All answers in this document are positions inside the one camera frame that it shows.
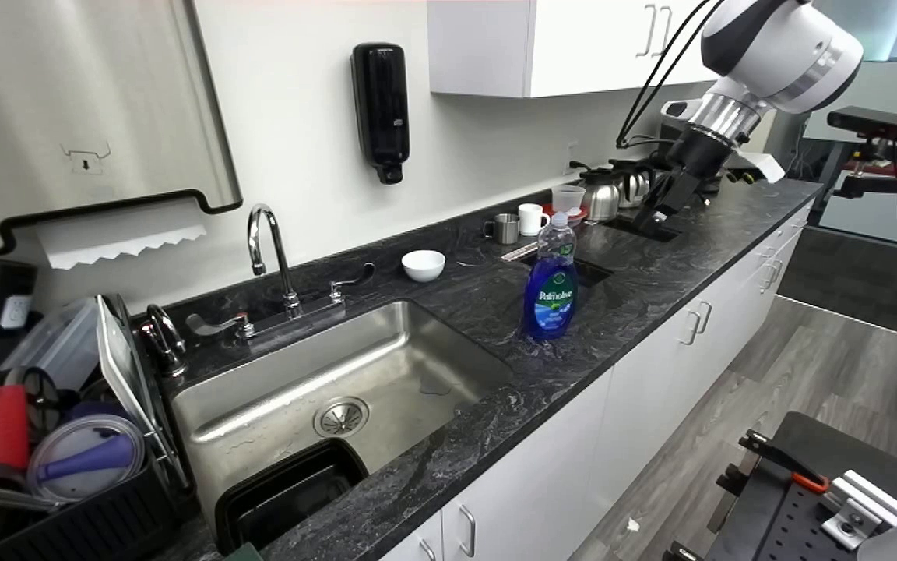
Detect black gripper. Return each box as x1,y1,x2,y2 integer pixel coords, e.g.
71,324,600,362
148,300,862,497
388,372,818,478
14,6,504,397
640,126,736,225

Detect blue dish soap bottle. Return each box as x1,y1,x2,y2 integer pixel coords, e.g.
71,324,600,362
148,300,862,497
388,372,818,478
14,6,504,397
519,211,583,345

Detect stainless steel sink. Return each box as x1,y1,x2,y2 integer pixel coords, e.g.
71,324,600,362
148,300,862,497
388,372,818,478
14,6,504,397
164,295,518,528

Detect black flat pad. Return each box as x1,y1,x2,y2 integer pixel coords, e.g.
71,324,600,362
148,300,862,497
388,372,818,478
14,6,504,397
613,211,679,242

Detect steel kettle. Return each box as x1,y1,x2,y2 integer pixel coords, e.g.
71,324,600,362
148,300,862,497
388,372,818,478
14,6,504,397
578,162,659,225

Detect clear plastic cup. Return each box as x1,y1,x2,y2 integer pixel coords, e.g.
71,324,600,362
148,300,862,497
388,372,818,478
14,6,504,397
552,183,585,220

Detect white mug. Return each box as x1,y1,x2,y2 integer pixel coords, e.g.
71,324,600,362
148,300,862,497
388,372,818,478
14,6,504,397
513,201,548,240

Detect small steel cup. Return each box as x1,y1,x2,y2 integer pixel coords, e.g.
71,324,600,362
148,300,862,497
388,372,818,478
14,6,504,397
496,208,522,248

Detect white upper cabinet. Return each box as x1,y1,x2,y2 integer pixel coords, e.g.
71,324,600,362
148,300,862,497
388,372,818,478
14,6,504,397
426,0,757,104

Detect small white bowl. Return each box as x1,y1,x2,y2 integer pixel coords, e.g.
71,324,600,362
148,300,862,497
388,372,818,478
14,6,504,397
398,248,452,288

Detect white lower cabinets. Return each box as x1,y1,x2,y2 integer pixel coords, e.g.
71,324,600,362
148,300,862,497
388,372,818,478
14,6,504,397
378,201,816,561

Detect black equipment cart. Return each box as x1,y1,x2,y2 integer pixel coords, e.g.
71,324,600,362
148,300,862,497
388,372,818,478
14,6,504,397
663,409,897,561

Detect dark faucet lever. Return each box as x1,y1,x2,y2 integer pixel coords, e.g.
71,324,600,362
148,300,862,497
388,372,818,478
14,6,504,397
322,259,381,307
179,307,257,345

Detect silver aluminium profile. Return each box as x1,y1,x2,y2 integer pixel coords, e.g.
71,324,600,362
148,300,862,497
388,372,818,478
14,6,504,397
818,466,897,554

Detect black plastic tray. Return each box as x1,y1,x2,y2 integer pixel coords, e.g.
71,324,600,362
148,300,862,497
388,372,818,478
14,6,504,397
211,437,371,559

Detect yellow green sponge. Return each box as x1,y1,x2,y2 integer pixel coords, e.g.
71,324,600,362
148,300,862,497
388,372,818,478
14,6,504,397
222,538,267,561

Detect white paper towel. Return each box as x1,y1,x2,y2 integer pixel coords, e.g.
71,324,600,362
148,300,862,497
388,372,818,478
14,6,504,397
34,220,211,274

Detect white cutting board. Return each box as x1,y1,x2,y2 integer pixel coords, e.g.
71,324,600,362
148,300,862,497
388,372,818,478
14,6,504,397
89,292,194,493

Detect steel paper towel dispenser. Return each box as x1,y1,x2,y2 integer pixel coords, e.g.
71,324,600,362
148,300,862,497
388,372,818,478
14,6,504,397
0,0,247,263

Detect clear plastic container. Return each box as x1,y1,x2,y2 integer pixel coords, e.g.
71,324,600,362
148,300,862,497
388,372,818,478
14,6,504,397
0,292,104,397

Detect clear lidded container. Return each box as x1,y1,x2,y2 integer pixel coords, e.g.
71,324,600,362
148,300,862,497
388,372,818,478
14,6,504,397
26,412,148,504

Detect black dish rack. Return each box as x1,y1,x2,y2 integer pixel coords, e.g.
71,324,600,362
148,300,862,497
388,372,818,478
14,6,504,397
0,292,202,561

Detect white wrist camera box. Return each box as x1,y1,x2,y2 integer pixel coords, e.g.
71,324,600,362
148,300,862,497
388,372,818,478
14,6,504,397
726,143,791,188

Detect steel upper cabinet handle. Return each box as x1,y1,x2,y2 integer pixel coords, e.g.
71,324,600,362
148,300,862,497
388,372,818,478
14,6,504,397
637,0,659,59
655,0,676,57

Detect black wall soap dispenser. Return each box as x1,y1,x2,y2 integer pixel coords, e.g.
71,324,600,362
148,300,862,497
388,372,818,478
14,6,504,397
349,42,415,188

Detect orange handled tool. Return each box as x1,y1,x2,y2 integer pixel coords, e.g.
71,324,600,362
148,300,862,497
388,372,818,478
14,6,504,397
739,428,833,500

